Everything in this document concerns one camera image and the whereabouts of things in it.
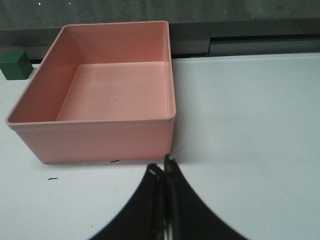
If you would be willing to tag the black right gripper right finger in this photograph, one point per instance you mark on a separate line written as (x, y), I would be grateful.
(189, 218)

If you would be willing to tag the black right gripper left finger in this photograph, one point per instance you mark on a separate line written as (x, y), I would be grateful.
(142, 217)

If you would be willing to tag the pink plastic bin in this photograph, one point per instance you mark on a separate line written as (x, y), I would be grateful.
(103, 91)

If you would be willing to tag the green cube centre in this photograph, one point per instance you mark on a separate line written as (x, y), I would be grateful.
(16, 65)

